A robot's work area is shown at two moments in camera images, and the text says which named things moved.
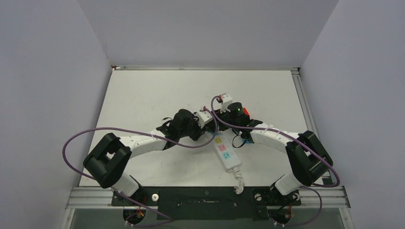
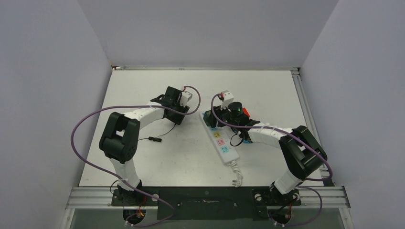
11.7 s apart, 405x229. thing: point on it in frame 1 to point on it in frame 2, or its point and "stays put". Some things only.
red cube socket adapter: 246,111 stays put
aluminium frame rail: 326,178 stays put
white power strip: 225,150 stays put
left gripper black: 199,130 to 176,119
